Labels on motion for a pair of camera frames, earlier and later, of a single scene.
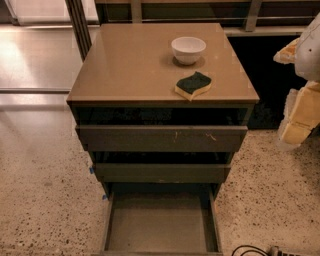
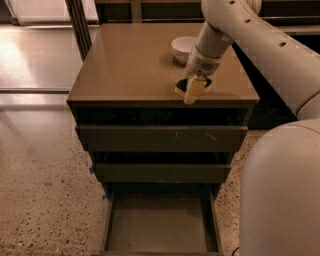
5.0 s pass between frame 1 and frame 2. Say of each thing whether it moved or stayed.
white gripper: moved
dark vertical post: stayed
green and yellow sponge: stayed
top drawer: stayed
